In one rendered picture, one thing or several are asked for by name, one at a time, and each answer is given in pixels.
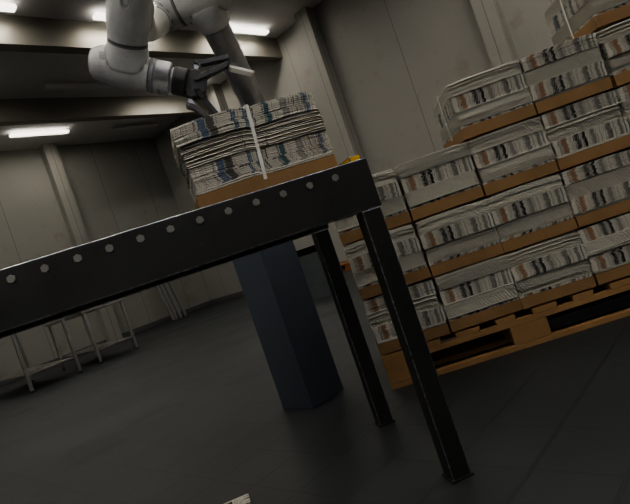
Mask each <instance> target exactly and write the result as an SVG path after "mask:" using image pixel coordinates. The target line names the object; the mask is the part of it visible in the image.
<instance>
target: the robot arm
mask: <svg viewBox="0 0 630 504"><path fill-rule="evenodd" d="M233 3H234V0H106V5H105V21H106V30H107V42H106V45H104V44H101V45H98V46H95V47H93V48H91V49H90V51H89V55H88V67H89V72H90V74H91V76H92V77H93V78H94V79H95V80H97V81H99V82H101V83H104V84H106V85H109V86H112V87H115V88H119V89H123V90H127V91H134V92H139V91H145V92H150V93H156V94H160V95H165V96H168V95H169V93H170V92H171V93H172V94H173V95H178V96H182V97H187V98H188V102H187V103H186V108H187V109H188V110H191V111H194V112H195V113H197V114H198V115H199V116H201V117H205V116H208V115H209V114H208V113H206V112H205V111H204V110H202V109H201V108H200V107H198V106H197V105H195V103H194V102H193V101H192V100H195V99H197V98H198V99H199V100H200V101H201V102H202V103H203V104H204V105H205V107H206V108H207V109H208V110H209V111H210V113H211V114H215V113H218V111H217V110H216V109H215V108H214V106H213V105H212V104H211V103H210V102H209V100H208V99H207V98H206V96H205V94H206V87H207V80H208V79H209V78H211V77H213V76H215V75H217V74H219V73H221V72H224V74H225V76H226V78H227V80H228V82H229V84H230V85H231V87H232V89H233V91H234V93H235V95H236V97H237V99H238V101H239V103H240V105H241V106H242V108H243V106H244V105H247V104H248V105H249V107H250V106H252V105H254V104H258V103H262V102H266V100H265V98H264V96H263V94H262V92H261V89H260V87H259V85H258V83H257V81H256V79H255V77H254V70H251V69H250V66H249V64H248V62H247V60H246V57H245V55H244V53H243V51H242V49H241V47H240V45H239V43H238V41H237V38H236V36H235V34H234V32H233V30H232V28H231V26H230V24H229V21H230V14H229V8H231V7H232V5H233ZM191 24H192V25H193V27H194V28H196V29H197V31H198V32H200V33H201V34H203V35H204V36H205V38H206V40H207V42H208V43H209V45H210V47H211V49H212V51H213V53H214V55H215V57H211V58H207V59H194V61H193V62H194V69H192V70H190V69H187V68H182V67H178V66H176V67H174V68H173V63H172V62H168V61H164V60H159V59H156V58H151V57H149V51H148V43H149V42H153V41H155V40H157V39H159V38H161V37H163V36H165V35H166V34H167V33H168V32H169V31H170V32H172V31H174V30H177V29H180V28H183V27H185V26H188V25H191ZM216 64H220V65H218V66H216V67H214V68H212V69H210V70H208V71H205V72H203V73H200V71H199V70H198V69H201V67H207V66H211V65H216Z"/></svg>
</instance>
